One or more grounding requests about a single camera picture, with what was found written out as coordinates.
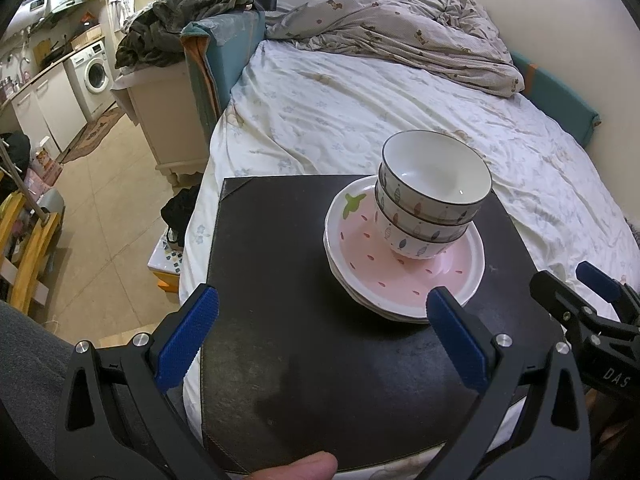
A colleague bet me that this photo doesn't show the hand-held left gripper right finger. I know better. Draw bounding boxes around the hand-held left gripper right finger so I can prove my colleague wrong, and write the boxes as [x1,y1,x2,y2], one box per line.
[425,287,591,480]

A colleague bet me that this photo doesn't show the black leather mat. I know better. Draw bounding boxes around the black leather mat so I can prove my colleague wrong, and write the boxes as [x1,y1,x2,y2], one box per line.
[199,174,566,476]

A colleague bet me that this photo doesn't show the pink patterned box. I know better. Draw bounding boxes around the pink patterned box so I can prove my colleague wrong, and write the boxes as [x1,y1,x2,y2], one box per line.
[25,147,63,196]

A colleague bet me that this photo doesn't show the white floral bed sheet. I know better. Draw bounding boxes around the white floral bed sheet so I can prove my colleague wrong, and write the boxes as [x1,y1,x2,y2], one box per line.
[180,40,640,480]

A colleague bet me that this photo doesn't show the white patterned box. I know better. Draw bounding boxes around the white patterned box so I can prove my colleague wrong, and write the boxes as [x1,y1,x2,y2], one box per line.
[147,232,187,292]

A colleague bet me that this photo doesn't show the black cloth bundle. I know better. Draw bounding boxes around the black cloth bundle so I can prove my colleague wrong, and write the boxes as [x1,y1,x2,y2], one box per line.
[160,186,202,252]

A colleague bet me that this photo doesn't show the person's grey trousers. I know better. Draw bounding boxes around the person's grey trousers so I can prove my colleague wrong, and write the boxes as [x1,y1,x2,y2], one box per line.
[0,300,76,480]

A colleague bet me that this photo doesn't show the person's left hand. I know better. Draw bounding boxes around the person's left hand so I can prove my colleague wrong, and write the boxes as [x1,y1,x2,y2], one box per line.
[248,451,339,480]

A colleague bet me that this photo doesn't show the brown patterned rug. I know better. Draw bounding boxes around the brown patterned rug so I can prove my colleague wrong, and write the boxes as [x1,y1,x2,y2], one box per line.
[56,107,127,165]

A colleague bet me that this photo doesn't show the grey container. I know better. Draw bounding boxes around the grey container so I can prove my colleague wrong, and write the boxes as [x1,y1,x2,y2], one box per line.
[36,194,66,226]

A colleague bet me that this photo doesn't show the dark clothes pile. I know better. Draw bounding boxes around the dark clothes pile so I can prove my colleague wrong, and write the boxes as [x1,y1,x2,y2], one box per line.
[115,0,266,72]

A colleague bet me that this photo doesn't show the teal bed guard panel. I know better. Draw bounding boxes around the teal bed guard panel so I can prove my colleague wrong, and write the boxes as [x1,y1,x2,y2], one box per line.
[510,52,601,147]
[181,10,267,133]

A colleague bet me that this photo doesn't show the pink strawberry plate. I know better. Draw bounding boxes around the pink strawberry plate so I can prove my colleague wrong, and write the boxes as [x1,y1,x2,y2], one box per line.
[324,175,486,311]
[332,270,433,324]
[326,247,473,317]

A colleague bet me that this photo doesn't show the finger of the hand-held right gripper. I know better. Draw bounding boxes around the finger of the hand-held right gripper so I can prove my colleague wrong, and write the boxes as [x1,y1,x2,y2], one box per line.
[575,261,640,323]
[529,270,608,356]

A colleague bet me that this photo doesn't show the beige printed duvet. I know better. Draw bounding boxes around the beige printed duvet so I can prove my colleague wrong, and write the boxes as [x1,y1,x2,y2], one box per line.
[265,0,525,98]

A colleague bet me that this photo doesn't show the yellow wooden frame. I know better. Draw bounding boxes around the yellow wooden frame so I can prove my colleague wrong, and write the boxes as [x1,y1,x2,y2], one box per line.
[0,192,63,313]

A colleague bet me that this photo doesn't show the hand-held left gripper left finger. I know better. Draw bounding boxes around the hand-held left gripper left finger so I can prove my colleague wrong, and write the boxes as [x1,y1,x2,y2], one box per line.
[54,284,219,480]

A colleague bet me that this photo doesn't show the white bowl with leaf print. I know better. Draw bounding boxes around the white bowl with leaf print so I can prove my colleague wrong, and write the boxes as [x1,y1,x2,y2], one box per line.
[378,130,493,226]
[374,177,481,243]
[375,207,468,260]

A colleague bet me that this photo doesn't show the cream bedside cabinet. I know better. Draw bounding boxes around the cream bedside cabinet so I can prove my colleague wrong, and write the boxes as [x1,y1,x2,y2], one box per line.
[111,60,211,188]

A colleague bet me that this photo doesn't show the white hanging shirt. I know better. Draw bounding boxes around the white hanging shirt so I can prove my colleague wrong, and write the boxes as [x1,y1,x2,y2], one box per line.
[107,0,137,31]

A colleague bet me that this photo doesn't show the white washing machine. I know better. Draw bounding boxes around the white washing machine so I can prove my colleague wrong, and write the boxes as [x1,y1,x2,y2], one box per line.
[65,41,115,122]

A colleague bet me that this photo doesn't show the white kitchen base cabinets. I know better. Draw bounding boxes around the white kitchen base cabinets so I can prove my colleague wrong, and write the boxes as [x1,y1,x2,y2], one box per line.
[10,64,90,153]

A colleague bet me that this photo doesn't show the black bag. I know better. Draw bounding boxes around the black bag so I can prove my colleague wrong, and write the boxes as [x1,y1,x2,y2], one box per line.
[0,131,32,186]

